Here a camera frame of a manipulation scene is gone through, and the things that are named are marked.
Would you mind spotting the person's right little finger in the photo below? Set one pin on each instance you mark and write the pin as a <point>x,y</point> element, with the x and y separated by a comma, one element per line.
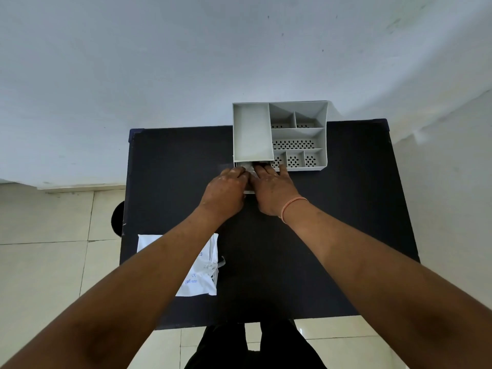
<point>285,170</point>

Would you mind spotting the person's left hand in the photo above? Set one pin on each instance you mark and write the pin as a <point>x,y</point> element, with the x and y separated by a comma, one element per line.
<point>223,195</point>

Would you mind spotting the black round object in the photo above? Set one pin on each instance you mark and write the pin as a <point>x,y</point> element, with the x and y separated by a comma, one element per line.
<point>119,219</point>

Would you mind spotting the person's left forearm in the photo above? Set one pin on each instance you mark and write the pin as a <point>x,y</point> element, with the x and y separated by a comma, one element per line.
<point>127,292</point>

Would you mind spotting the small grey organizer drawer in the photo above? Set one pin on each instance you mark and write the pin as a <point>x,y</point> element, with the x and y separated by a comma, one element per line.
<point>251,171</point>

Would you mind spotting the person's right hand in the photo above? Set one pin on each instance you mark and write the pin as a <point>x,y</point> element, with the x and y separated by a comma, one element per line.
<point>273,194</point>

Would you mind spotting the orange wrist band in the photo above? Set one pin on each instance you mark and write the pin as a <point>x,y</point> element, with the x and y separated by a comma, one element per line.
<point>291,205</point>

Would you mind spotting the grey compartment organizer box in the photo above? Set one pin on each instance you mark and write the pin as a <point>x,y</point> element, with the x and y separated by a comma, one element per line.
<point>251,132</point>

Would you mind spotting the person's black trousers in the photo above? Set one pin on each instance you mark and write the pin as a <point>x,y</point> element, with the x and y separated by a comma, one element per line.
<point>269,347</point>

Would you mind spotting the person's right forearm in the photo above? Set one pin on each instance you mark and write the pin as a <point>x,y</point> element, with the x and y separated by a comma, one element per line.
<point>388,288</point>

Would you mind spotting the white plastic bag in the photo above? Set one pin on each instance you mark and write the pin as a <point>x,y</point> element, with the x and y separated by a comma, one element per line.
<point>202,272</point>

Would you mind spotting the person's left fingers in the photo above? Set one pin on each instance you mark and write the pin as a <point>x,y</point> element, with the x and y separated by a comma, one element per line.
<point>235,172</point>

